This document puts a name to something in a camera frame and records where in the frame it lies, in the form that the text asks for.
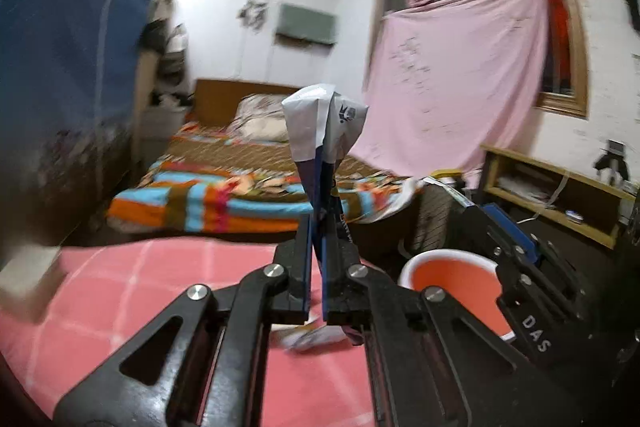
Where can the small flat case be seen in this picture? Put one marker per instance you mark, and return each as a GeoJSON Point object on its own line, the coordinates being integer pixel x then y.
{"type": "Point", "coordinates": [575, 217]}

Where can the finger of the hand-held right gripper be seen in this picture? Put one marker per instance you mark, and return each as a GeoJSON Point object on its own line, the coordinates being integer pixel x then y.
{"type": "Point", "coordinates": [510, 232]}
{"type": "Point", "coordinates": [530, 322]}

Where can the cream pillow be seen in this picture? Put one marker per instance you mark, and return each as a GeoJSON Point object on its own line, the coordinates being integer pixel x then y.
{"type": "Point", "coordinates": [265, 133]}

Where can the colourful patterned bed blanket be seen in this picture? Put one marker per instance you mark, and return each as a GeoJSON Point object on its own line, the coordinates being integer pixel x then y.
{"type": "Point", "coordinates": [200, 202]}

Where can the stack of papers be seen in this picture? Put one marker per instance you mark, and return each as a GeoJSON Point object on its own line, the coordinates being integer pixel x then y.
{"type": "Point", "coordinates": [522, 189]}

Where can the bed with colourful blanket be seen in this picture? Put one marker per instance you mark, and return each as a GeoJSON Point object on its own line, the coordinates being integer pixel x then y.
{"type": "Point", "coordinates": [215, 102]}

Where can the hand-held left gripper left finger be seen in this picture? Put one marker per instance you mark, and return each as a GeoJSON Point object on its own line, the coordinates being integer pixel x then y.
{"type": "Point", "coordinates": [303, 267]}

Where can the red hanging cloth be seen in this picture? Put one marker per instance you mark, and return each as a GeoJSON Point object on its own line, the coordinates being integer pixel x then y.
{"type": "Point", "coordinates": [557, 32]}

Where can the black desk gadget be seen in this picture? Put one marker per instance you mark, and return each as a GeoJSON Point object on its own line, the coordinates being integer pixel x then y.
{"type": "Point", "coordinates": [612, 159]}

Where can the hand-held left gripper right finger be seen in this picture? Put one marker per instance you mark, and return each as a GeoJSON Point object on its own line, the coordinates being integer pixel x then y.
{"type": "Point", "coordinates": [334, 279]}

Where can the dark wall ornament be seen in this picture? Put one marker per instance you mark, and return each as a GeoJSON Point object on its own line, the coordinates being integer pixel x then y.
{"type": "Point", "coordinates": [252, 14]}

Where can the orange bin with white rim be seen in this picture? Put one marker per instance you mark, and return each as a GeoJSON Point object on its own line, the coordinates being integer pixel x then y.
{"type": "Point", "coordinates": [450, 282]}

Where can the grey patterned handbag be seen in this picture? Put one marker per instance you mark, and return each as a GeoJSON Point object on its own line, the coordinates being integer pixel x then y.
{"type": "Point", "coordinates": [432, 217]}

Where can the white cabinet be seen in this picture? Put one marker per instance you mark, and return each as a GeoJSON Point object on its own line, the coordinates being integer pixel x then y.
{"type": "Point", "coordinates": [160, 122]}

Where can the green dust cover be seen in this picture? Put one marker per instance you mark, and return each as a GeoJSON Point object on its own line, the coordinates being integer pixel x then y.
{"type": "Point", "coordinates": [305, 24]}

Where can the pink hanging sheet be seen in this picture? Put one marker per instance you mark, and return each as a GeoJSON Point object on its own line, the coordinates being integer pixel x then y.
{"type": "Point", "coordinates": [450, 82]}

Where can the yellow box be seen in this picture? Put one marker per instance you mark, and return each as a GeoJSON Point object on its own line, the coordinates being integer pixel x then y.
{"type": "Point", "coordinates": [446, 176]}

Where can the wooden desk with shelf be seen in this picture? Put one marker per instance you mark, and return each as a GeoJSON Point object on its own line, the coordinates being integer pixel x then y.
{"type": "Point", "coordinates": [592, 202]}

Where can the white and blue plastic wrapper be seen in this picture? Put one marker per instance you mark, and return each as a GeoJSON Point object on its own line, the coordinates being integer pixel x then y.
{"type": "Point", "coordinates": [310, 122]}

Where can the floral pillow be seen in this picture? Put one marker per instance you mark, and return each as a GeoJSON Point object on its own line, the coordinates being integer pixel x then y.
{"type": "Point", "coordinates": [257, 109]}

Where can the pink checkered cloth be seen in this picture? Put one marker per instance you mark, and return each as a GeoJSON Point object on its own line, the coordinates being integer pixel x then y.
{"type": "Point", "coordinates": [125, 277]}

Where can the blue fabric wardrobe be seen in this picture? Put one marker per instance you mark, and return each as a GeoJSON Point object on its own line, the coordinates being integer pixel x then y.
{"type": "Point", "coordinates": [60, 57]}

